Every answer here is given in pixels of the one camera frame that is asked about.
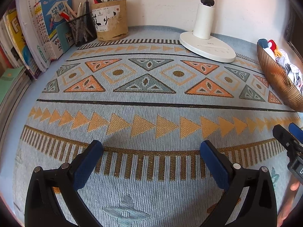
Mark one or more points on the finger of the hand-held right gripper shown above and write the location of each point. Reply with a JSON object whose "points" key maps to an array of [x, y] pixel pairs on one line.
{"points": [[283, 136], [295, 130]]}

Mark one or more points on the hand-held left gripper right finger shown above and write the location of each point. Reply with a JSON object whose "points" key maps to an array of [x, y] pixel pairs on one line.
{"points": [[213, 165]]}

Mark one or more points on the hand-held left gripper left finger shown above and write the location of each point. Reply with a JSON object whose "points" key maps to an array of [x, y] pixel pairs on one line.
{"points": [[87, 165]]}

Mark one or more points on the brown woven bowl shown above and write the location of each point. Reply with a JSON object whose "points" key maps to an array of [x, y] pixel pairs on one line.
{"points": [[277, 78]]}

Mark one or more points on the pile of papers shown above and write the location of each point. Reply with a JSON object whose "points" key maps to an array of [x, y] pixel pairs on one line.
{"points": [[292, 71]]}

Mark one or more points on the person's right hand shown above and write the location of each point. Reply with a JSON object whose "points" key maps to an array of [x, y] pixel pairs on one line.
{"points": [[293, 205]]}

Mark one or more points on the blue packet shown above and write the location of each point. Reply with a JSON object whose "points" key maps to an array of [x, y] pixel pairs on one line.
{"points": [[262, 43]]}

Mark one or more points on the patterned woven table mat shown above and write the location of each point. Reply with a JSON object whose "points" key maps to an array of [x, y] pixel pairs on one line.
{"points": [[151, 94]]}

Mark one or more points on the stack of flat notebooks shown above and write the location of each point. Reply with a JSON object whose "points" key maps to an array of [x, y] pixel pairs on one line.
{"points": [[11, 87]]}

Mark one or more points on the black mesh pen holder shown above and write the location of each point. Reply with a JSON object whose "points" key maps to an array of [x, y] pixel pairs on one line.
{"points": [[82, 32]]}

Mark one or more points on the white desk lamp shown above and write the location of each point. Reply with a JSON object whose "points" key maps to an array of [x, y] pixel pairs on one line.
{"points": [[203, 23]]}

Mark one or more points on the beige cylindrical pen holder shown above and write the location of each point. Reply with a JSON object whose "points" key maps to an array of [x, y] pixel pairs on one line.
{"points": [[111, 21]]}

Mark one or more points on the row of upright books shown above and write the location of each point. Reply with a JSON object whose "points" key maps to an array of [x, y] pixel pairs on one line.
{"points": [[35, 28]]}

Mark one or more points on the wooden pencil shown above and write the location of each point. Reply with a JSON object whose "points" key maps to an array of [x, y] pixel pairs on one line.
{"points": [[70, 10]]}

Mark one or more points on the silver pen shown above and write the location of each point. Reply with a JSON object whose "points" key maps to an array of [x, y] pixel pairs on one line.
{"points": [[80, 9]]}

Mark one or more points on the black pen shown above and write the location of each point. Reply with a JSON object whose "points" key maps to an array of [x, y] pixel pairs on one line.
{"points": [[87, 7]]}

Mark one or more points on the black wall monitor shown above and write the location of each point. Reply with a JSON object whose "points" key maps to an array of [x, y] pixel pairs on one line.
{"points": [[294, 28]]}

